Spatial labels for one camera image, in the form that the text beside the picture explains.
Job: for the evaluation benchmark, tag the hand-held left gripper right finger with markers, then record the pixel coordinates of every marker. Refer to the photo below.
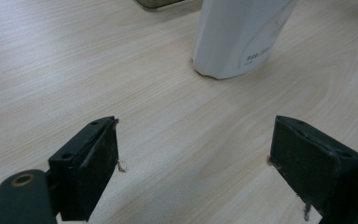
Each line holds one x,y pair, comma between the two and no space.
310,165

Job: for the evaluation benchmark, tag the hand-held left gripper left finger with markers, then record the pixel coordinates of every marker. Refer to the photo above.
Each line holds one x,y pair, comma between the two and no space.
84,168

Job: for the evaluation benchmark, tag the white plastic bottle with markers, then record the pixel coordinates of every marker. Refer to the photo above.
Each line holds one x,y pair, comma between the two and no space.
233,37

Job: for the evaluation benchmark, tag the dark flat tray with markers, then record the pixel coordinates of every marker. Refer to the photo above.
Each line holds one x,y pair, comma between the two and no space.
158,3

